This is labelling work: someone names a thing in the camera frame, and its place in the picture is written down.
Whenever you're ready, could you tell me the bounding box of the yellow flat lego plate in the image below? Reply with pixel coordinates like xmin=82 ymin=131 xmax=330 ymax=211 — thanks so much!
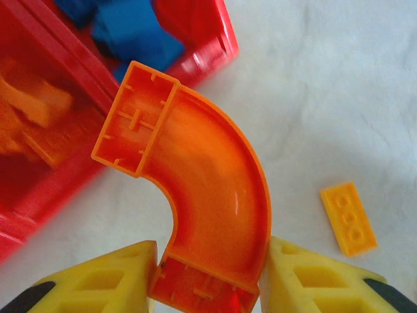
xmin=319 ymin=181 xmax=379 ymax=258

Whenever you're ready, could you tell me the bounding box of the blue lego brick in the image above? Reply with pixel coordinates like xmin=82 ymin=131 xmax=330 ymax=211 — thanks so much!
xmin=53 ymin=0 xmax=98 ymax=29
xmin=93 ymin=0 xmax=186 ymax=82

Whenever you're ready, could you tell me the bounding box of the long orange lego plate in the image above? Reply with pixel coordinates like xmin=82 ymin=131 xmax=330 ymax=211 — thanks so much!
xmin=0 ymin=57 xmax=74 ymax=128

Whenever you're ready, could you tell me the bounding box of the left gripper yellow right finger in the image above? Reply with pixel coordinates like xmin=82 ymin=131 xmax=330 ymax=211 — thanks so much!
xmin=259 ymin=236 xmax=417 ymax=313

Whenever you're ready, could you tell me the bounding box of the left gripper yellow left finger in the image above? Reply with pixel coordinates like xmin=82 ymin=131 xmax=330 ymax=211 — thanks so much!
xmin=0 ymin=240 xmax=159 ymax=313

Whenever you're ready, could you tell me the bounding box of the orange curved lego piece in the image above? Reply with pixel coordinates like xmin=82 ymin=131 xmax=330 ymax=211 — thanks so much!
xmin=90 ymin=60 xmax=273 ymax=313

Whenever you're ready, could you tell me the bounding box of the red plastic bin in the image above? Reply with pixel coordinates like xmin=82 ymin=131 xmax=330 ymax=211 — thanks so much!
xmin=19 ymin=0 xmax=240 ymax=95
xmin=0 ymin=0 xmax=121 ymax=261

